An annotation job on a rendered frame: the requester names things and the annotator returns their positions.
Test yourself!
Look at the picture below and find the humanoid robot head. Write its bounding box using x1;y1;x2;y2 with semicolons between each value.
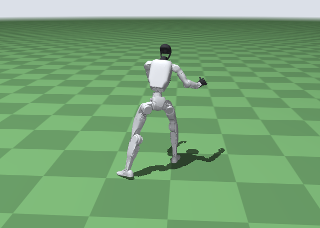
158;44;172;60

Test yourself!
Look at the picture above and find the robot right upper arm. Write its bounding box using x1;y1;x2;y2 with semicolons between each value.
172;64;191;88

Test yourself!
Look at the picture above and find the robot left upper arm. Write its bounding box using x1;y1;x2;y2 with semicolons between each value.
144;61;152;82

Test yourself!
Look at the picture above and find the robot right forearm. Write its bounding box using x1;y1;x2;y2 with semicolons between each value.
188;80;202;89

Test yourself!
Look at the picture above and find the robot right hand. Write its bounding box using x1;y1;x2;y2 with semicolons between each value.
197;77;207;87

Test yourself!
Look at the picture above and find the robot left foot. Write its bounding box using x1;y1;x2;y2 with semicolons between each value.
116;170;134;177

